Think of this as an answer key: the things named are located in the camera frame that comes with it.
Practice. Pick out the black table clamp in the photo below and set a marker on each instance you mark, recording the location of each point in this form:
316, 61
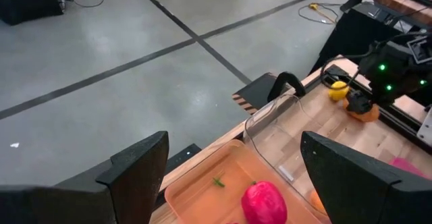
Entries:
287, 80

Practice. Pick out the clear plastic bin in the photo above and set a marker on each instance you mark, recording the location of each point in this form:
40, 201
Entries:
280, 139

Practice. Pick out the green stem piece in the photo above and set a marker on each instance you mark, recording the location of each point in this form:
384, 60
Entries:
218, 182

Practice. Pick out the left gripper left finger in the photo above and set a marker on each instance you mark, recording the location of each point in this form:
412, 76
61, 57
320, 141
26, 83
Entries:
101, 200

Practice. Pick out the black under-table bracket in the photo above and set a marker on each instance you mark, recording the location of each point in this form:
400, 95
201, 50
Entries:
184, 156

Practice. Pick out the white paper scrap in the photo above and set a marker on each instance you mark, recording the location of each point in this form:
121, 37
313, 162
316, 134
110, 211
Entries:
15, 145

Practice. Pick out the orange plastic bin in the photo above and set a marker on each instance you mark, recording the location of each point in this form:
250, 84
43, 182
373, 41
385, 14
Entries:
202, 200

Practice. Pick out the small yellow lemon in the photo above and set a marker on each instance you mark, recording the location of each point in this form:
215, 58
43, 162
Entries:
337, 92

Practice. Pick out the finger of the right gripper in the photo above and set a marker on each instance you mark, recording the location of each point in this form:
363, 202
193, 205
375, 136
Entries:
358, 102

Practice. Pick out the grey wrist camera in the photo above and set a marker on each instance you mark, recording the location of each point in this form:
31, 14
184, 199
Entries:
420, 50

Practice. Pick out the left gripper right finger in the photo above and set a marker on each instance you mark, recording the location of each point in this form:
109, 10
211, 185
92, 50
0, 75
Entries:
371, 193

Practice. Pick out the wooden neighbour table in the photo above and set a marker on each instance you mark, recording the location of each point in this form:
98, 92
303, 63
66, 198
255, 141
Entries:
401, 1

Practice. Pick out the orange fruit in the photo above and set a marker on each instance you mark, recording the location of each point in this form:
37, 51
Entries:
368, 116

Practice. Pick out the white arm base bracket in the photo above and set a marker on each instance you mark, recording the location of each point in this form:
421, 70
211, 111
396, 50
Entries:
426, 126

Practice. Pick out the pink plastic bin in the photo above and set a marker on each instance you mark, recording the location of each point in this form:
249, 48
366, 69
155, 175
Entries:
405, 166

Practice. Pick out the black hazard-striped plate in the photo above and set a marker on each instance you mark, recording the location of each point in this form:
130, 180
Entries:
253, 92

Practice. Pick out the black table base panel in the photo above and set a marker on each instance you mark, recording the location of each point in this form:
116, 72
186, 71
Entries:
351, 35

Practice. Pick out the black box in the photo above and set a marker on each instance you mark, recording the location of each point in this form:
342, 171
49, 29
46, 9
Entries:
27, 1

